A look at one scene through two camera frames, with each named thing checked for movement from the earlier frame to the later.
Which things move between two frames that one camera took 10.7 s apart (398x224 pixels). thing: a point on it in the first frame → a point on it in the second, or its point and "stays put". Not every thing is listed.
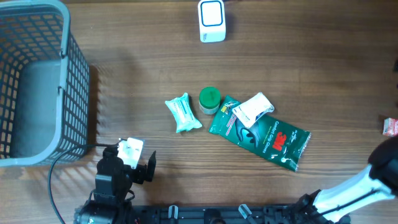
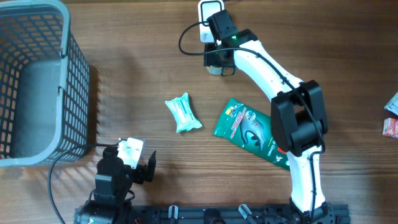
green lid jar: [209, 99] → [214, 70]
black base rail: [217, 214] stays put
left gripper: [144, 172] stays put
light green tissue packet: [181, 109] stays put
